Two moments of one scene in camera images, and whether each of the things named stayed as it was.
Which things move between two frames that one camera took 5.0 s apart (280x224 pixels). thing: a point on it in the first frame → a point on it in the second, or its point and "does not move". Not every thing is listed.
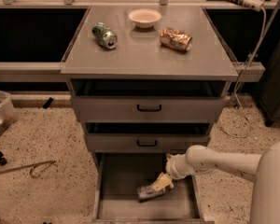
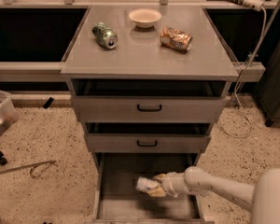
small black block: x=48 y=103 does not move
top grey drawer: x=148 y=101 does not move
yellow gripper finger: x=163 y=180 → x=157 y=191
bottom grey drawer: x=118 y=177 does not move
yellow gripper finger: x=169 y=156 → x=160 y=176
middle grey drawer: x=146 y=137 does not move
